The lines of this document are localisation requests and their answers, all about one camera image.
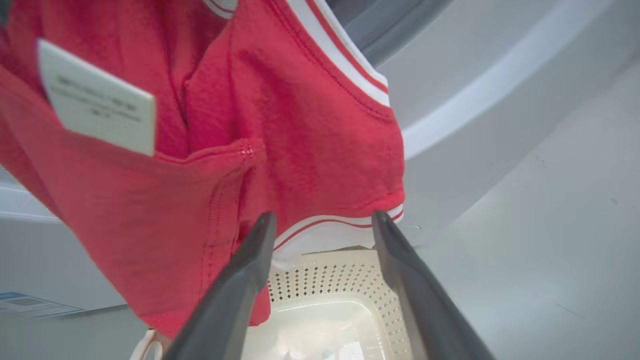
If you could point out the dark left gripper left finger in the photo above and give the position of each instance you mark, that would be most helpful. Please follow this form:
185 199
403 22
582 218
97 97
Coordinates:
235 300

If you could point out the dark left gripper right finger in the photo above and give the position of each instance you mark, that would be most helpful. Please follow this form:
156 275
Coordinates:
420 300

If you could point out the red white striped garment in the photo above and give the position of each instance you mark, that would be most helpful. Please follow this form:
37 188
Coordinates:
300 125

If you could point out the cream perforated laundry basket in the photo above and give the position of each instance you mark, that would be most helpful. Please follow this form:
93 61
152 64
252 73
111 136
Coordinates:
325 320

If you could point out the white front-load washing machine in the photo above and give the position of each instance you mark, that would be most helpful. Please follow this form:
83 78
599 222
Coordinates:
475 100

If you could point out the grey rubber door gasket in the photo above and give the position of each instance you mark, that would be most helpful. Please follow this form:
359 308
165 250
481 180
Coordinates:
385 25

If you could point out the blue energy label sticker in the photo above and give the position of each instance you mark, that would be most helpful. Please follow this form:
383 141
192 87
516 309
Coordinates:
30 304

